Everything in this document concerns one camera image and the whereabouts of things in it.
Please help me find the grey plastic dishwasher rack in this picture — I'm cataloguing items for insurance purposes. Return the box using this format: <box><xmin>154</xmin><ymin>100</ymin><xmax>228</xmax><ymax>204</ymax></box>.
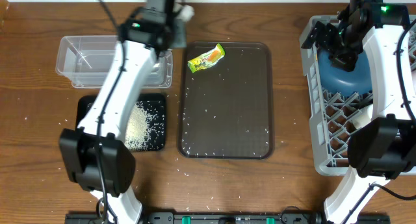
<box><xmin>299</xmin><ymin>16</ymin><xmax>415</xmax><ymax>176</ymax></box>

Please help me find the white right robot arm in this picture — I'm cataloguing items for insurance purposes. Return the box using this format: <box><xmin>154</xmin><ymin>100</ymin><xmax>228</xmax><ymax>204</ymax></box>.
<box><xmin>301</xmin><ymin>0</ymin><xmax>415</xmax><ymax>223</ymax></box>

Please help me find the clear plastic bin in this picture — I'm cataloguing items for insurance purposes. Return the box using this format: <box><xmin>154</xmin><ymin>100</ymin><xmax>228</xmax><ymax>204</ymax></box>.
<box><xmin>55</xmin><ymin>35</ymin><xmax>173</xmax><ymax>89</ymax></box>

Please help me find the dark brown serving tray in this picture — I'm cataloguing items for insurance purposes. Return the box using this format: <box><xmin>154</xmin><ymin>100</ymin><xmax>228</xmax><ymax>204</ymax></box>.
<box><xmin>177</xmin><ymin>42</ymin><xmax>274</xmax><ymax>160</ymax></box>

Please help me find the silver foil wrapper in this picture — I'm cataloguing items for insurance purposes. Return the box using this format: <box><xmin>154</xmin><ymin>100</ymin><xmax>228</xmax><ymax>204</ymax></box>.
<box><xmin>174</xmin><ymin>3</ymin><xmax>194</xmax><ymax>23</ymax></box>

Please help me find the yellow green snack wrapper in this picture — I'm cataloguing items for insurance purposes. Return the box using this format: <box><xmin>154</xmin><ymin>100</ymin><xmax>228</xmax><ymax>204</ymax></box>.
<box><xmin>187</xmin><ymin>44</ymin><xmax>225</xmax><ymax>73</ymax></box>

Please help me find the cream paper cup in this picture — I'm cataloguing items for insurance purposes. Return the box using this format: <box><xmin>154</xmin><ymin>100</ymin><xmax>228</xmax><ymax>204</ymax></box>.
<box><xmin>352</xmin><ymin>104</ymin><xmax>373</xmax><ymax>129</ymax></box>

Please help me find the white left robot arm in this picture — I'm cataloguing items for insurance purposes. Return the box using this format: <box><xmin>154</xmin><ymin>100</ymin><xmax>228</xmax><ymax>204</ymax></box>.
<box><xmin>58</xmin><ymin>5</ymin><xmax>194</xmax><ymax>223</ymax></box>

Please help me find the black waste tray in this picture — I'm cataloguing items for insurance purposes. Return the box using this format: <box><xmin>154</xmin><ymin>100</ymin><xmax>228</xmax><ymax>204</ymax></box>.
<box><xmin>75</xmin><ymin>93</ymin><xmax>166</xmax><ymax>152</ymax></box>

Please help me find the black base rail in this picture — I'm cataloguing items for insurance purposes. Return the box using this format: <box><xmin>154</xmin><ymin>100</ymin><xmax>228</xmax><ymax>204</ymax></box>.
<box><xmin>64</xmin><ymin>212</ymin><xmax>391</xmax><ymax>224</ymax></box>

